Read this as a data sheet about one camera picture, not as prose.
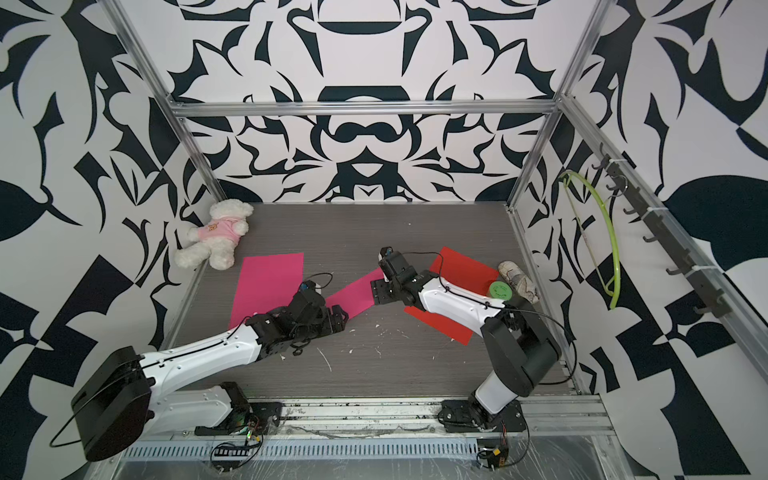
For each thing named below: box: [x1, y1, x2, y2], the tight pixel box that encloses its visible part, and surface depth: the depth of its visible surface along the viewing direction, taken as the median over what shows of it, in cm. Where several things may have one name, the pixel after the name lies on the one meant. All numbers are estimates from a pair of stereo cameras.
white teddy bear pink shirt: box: [175, 199, 254, 271], surface depth 104 cm
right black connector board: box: [486, 447, 509, 471], surface depth 72 cm
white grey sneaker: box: [498, 260, 540, 304], surface depth 98 cm
